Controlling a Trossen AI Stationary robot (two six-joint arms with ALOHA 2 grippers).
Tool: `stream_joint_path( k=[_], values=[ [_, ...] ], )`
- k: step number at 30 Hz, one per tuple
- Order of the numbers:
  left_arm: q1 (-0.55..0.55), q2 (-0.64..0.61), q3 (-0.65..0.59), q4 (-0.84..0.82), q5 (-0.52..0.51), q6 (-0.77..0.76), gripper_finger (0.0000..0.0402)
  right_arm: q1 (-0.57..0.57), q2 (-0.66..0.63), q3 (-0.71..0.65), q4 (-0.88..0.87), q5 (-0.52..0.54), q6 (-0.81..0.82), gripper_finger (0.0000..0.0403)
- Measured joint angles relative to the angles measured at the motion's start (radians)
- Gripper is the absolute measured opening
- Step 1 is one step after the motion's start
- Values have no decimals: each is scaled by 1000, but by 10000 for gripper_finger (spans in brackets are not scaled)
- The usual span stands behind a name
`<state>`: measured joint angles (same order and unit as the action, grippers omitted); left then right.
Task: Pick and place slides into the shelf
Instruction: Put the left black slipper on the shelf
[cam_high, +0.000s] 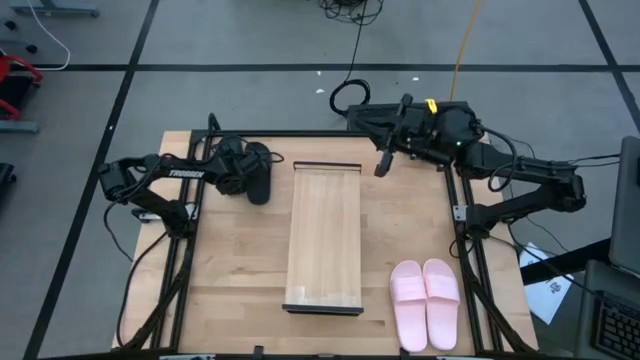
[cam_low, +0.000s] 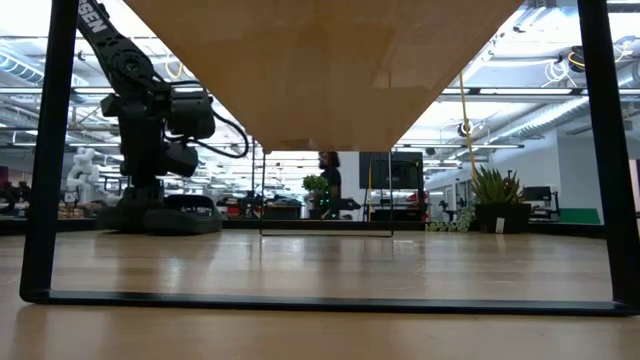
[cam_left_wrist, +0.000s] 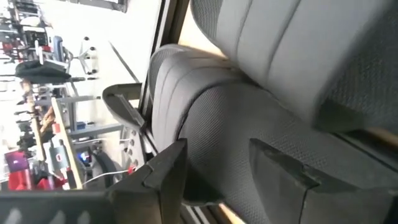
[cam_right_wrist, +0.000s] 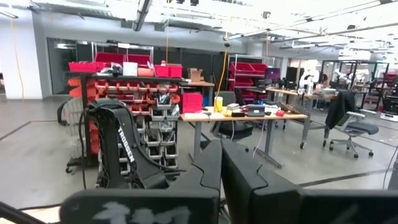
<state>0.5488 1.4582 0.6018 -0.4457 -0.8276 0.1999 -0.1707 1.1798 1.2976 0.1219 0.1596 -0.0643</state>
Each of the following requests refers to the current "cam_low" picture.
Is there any green panel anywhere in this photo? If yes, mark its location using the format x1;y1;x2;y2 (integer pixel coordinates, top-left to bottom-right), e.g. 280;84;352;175
559;207;601;225

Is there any person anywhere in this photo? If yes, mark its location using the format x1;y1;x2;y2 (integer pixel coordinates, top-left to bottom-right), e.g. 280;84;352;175
315;151;362;221

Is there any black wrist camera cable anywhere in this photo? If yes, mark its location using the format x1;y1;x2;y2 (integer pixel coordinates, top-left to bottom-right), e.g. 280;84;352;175
192;107;250;160

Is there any potted green succulent plant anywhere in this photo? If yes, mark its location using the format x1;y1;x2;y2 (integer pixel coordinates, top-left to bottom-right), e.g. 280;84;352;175
471;166;532;235

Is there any yellow cable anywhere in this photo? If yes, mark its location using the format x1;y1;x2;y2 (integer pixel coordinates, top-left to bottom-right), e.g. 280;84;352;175
458;73;480;182

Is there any black aluminium rig frame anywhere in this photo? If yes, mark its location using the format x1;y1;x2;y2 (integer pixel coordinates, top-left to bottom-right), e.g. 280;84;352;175
0;217;609;239

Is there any black desk monitor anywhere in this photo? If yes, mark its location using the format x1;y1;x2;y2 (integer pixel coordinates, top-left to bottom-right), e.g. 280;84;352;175
522;185;561;222

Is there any small leafy green plant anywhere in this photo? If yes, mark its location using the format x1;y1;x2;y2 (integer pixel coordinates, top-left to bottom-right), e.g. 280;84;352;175
301;174;330;195

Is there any wooden shelf with black frame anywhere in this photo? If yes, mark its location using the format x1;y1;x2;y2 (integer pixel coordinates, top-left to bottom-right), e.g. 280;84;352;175
19;0;640;317

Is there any pale green vine sprig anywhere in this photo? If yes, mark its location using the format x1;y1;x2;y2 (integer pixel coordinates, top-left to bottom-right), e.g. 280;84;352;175
424;202;477;233

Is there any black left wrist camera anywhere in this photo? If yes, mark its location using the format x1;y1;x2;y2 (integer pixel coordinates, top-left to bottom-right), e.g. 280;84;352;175
164;143;200;178

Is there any large black wall screen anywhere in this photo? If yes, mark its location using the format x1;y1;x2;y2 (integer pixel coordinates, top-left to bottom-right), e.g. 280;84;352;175
358;151;425;191

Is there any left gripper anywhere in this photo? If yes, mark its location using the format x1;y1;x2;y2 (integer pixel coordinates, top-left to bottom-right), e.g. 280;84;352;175
121;134;167;202

